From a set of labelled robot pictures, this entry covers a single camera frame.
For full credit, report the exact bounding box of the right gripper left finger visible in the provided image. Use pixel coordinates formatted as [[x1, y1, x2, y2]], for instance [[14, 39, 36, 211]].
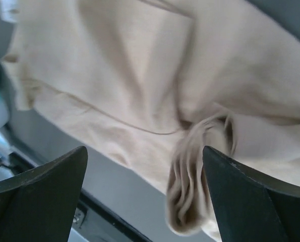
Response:
[[0, 146, 88, 241]]

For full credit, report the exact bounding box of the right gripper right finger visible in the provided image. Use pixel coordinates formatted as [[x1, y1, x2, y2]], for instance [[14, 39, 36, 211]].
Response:
[[203, 146, 300, 242]]

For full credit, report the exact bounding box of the beige t shirt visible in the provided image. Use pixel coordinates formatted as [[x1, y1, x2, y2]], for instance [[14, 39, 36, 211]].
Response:
[[1, 1, 300, 241]]

